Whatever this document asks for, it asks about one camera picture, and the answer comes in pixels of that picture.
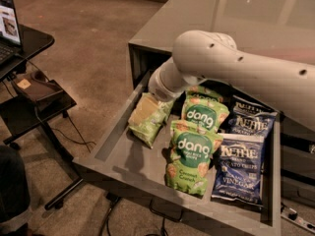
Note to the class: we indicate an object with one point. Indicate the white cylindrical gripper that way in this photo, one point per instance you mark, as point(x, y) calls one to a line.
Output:
point(159, 88)

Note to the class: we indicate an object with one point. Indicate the green jalapeno chip bag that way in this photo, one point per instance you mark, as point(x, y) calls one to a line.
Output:
point(148, 130)

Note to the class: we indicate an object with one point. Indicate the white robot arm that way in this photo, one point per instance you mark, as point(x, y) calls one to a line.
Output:
point(198, 56)

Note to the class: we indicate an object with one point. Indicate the rear green dang bag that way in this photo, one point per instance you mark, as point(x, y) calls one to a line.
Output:
point(203, 92)

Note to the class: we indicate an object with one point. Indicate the green dang bag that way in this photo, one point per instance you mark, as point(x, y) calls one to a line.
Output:
point(191, 149)
point(203, 92)
point(205, 112)

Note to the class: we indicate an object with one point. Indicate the open grey top drawer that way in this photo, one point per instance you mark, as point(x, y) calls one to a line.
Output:
point(122, 165)

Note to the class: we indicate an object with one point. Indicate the front green dang bag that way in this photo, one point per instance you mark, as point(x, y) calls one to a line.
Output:
point(191, 149)

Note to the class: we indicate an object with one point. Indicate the middle green dang bag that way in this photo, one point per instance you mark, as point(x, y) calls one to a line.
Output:
point(205, 112)

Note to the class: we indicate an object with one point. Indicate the rear blue kettle chip bag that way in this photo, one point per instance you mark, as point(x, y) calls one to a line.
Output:
point(244, 106)

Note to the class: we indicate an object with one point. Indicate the blue kettle chip bag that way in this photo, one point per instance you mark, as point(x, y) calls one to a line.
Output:
point(244, 106)
point(238, 176)
point(259, 124)

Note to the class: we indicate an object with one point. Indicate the front blue kettle chip bag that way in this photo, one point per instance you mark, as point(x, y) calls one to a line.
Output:
point(238, 176)

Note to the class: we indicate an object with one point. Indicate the middle blue kettle chip bag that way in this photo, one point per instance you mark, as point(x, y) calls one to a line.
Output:
point(259, 124)

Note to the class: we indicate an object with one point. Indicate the grey counter cabinet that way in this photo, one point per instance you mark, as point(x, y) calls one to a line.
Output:
point(283, 29)

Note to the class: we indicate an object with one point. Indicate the black laptop stand table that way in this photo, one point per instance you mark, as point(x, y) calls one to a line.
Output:
point(20, 115)

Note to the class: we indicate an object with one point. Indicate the brown pouch on shelf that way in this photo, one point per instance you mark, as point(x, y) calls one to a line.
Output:
point(37, 89)

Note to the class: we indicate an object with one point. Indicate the black laptop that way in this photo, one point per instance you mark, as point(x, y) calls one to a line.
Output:
point(10, 36)

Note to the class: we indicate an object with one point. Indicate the person's leg in jeans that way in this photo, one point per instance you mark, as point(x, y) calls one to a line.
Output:
point(15, 197)

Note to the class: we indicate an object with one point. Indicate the white power strip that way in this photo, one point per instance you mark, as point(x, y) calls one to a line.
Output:
point(292, 216)

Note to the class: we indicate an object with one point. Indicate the black drawer handle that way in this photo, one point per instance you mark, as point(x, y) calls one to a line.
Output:
point(166, 209)

